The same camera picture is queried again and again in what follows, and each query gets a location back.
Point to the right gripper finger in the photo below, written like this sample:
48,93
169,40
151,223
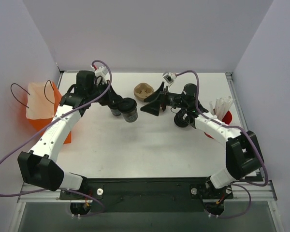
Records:
152,108
155,94

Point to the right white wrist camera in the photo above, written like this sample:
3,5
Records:
169,77

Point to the red plastic cup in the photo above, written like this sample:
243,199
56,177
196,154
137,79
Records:
227,118

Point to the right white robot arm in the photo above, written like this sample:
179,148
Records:
242,151

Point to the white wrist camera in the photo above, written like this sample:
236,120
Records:
101,71
169,77

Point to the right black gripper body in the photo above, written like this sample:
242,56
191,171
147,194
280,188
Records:
163,99

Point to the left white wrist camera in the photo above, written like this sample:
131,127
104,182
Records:
101,71

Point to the brown cardboard cup carrier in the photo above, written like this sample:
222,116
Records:
142,91

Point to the orange paper bag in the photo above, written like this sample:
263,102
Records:
42,101

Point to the black paper coffee cup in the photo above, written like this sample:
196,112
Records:
130,116

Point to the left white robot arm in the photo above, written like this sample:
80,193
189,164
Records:
39,166

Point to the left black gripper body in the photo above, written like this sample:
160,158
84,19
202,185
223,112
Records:
110,97

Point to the stack of black lids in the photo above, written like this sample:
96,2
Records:
184,118

